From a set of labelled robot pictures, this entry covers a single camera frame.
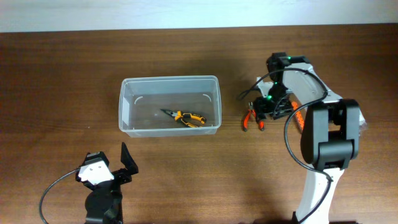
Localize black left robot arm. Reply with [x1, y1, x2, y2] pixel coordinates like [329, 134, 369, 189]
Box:
[75, 142, 139, 224]

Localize yellow black long-nose pliers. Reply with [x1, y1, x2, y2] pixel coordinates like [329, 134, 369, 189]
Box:
[161, 109, 207, 128]

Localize orange socket bit holder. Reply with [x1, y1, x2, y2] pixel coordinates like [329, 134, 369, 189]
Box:
[291, 101, 304, 133]

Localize clear plastic container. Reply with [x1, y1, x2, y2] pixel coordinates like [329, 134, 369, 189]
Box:
[119, 75, 221, 138]

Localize red handled cutting pliers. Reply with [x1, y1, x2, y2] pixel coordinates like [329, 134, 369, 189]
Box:
[242, 102, 265, 132]

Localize clear box of coloured bits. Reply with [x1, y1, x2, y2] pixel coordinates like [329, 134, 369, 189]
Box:
[359, 111, 368, 136]

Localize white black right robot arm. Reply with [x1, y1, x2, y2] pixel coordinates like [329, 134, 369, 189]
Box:
[250, 52, 366, 223]

